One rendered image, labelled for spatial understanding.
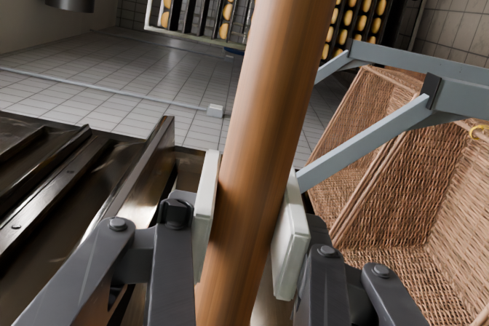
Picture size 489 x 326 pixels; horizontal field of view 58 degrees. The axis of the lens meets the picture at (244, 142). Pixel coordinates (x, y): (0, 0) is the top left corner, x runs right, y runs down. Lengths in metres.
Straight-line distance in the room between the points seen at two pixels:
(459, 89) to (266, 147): 0.47
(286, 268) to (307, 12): 0.09
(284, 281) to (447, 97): 0.48
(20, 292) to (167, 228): 0.89
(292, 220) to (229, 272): 0.04
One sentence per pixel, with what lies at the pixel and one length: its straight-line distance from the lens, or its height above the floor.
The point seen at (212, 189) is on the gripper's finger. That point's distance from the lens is 0.18.
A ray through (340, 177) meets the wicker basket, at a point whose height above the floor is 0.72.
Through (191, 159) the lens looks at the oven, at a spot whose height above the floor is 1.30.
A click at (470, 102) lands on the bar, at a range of 0.63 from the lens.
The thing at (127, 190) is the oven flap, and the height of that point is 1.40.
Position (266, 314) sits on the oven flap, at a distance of 1.06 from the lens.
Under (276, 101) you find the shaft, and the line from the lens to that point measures 0.17.
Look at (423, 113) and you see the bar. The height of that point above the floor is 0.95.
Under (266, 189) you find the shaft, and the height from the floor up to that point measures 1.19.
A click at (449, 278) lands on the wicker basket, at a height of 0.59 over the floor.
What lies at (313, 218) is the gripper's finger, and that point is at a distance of 0.20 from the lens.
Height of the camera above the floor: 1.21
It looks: 4 degrees down
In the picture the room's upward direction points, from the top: 79 degrees counter-clockwise
